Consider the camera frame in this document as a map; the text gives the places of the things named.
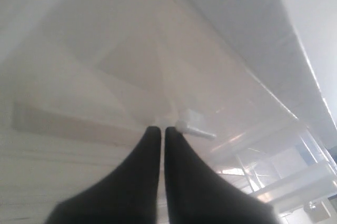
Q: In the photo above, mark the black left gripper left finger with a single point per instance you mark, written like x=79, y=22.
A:
x=126, y=195

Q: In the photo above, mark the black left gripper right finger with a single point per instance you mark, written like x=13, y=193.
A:
x=197, y=194

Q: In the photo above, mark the white plastic drawer cabinet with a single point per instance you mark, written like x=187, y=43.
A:
x=293, y=170

